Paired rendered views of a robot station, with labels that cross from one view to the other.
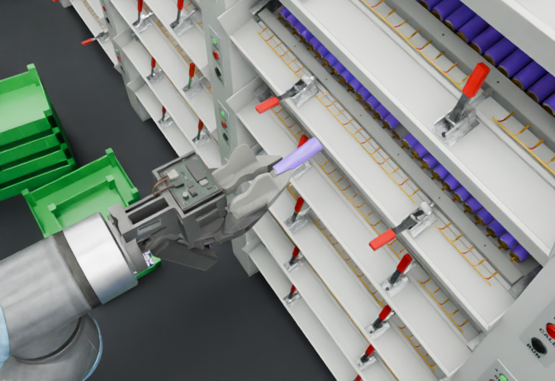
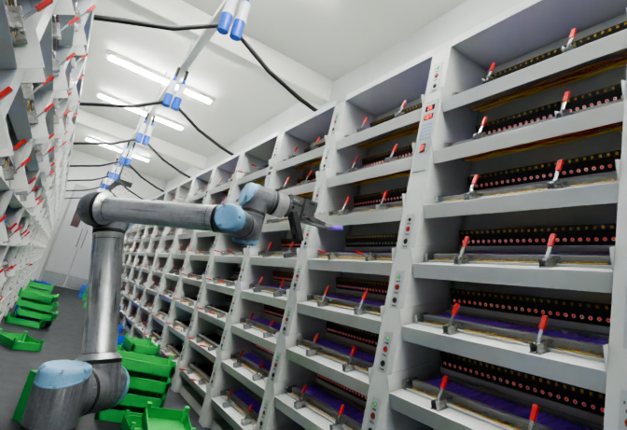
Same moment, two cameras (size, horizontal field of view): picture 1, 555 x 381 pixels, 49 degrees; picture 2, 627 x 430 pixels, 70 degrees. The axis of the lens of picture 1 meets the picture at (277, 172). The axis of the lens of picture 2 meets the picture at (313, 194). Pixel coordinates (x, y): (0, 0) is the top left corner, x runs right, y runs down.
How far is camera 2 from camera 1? 160 cm
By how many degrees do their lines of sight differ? 71
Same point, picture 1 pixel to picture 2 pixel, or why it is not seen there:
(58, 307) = (271, 193)
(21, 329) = (260, 190)
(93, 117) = not seen: hidden behind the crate
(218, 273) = not seen: outside the picture
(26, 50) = not seen: hidden behind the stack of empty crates
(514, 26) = (390, 167)
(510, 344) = (398, 256)
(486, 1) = (385, 167)
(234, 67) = (304, 276)
